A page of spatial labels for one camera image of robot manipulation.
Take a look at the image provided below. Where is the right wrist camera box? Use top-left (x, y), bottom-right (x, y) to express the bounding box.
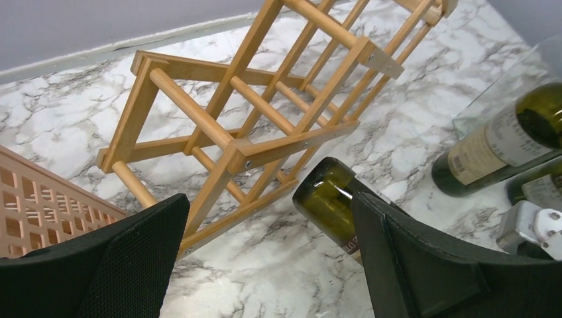
top-left (496, 200), bottom-right (561, 262)

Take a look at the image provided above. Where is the peach plastic file organizer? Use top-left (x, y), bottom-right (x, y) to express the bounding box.
top-left (1, 147), bottom-right (127, 258)

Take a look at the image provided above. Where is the tall clear glass bottle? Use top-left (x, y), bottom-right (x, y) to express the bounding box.
top-left (453, 34), bottom-right (561, 140)

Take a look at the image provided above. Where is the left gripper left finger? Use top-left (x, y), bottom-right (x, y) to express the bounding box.
top-left (1, 193), bottom-right (190, 317)

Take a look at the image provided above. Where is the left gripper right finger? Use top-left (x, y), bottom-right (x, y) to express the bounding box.
top-left (351, 192), bottom-right (561, 317)

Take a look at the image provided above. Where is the green wine bottle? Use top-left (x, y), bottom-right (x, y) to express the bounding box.
top-left (506, 157), bottom-right (561, 211)
top-left (431, 82), bottom-right (561, 197)
top-left (292, 156), bottom-right (396, 264)

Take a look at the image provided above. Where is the wooden lattice wine rack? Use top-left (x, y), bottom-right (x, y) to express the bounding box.
top-left (97, 0), bottom-right (458, 257)

